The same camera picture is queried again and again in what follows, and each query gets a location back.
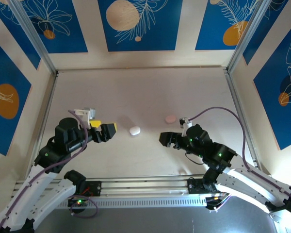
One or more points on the pink earbud charging case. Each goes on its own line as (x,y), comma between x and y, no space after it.
(170,119)

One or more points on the white earbud charging case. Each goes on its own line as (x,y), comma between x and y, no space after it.
(135,130)

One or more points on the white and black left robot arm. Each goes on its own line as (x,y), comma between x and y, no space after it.
(51,201)

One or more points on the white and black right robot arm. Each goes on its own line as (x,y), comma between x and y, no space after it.
(232,189)

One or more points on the grey metal sheet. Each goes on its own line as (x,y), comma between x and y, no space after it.
(148,221)

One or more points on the aluminium table side rail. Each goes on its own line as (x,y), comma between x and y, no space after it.
(44,121)
(233,97)

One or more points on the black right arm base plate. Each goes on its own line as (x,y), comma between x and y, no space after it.
(195,187)

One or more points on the aluminium mounting rail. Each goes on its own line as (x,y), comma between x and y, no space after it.
(145,187)

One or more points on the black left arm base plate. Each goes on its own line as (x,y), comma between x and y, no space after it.
(94,187)

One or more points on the blue floral wall poster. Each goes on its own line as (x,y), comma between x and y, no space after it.
(269,43)
(208,29)
(269,109)
(14,72)
(70,36)
(160,36)
(14,36)

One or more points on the aluminium frame post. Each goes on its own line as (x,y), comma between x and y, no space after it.
(34,36)
(248,36)

